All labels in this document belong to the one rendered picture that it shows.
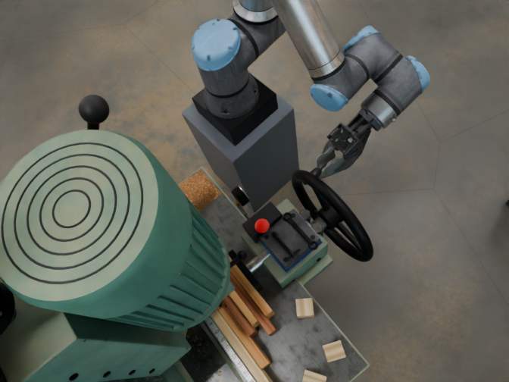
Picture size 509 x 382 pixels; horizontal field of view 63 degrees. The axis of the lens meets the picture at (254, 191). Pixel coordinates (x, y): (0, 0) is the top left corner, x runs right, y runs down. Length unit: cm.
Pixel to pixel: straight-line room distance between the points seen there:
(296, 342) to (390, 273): 102
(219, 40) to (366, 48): 43
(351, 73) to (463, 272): 116
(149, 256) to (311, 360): 61
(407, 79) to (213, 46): 54
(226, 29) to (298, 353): 89
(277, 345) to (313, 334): 8
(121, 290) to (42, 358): 14
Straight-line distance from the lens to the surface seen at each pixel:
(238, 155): 146
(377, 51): 110
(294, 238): 87
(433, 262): 194
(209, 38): 129
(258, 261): 90
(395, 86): 111
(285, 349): 94
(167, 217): 38
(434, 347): 189
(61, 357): 50
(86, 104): 53
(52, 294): 40
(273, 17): 132
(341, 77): 102
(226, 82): 132
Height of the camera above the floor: 183
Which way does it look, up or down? 67 degrees down
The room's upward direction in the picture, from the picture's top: 20 degrees counter-clockwise
